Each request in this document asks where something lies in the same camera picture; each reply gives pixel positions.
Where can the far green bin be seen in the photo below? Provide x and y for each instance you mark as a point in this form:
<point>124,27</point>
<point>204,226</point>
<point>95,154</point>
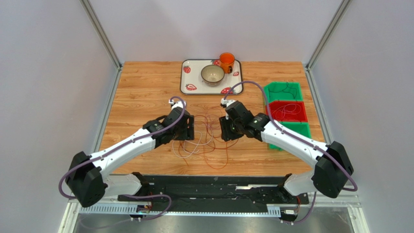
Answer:
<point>288,91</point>

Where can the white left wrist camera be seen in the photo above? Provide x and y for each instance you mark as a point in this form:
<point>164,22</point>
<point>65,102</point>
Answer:
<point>177,105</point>

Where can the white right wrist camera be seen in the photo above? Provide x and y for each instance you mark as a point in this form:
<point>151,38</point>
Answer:
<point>225,103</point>

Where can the green bin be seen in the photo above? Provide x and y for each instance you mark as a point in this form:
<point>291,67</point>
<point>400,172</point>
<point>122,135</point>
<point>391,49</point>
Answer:
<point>288,91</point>
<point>302,128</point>

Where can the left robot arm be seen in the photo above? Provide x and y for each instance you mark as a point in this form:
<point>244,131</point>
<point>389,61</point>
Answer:
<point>90,176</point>

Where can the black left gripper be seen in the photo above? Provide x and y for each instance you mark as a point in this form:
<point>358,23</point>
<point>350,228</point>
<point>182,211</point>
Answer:
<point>189,133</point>

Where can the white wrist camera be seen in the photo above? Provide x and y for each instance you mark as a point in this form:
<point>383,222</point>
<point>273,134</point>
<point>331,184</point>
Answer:
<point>225,103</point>
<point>177,105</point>

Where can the strawberry pattern tray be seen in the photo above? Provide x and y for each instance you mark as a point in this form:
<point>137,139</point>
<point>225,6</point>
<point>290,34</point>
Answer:
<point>192,84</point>

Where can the near green bin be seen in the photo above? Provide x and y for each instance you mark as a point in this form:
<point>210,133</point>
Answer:
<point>302,128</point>

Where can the red bin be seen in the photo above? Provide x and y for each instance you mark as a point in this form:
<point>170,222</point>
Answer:
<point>288,111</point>

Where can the orange mug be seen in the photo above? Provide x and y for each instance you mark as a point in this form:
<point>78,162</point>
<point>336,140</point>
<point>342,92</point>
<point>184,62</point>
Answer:
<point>226,61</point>

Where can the grey ceramic bowl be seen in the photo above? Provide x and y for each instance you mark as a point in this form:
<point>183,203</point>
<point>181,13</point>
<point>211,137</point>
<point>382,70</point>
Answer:
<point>212,75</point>

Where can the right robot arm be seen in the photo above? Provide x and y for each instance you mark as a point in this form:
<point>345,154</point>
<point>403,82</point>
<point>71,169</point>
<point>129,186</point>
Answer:
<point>331,166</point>

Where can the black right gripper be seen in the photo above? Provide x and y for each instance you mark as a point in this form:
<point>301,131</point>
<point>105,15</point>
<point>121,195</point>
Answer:
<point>227,129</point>

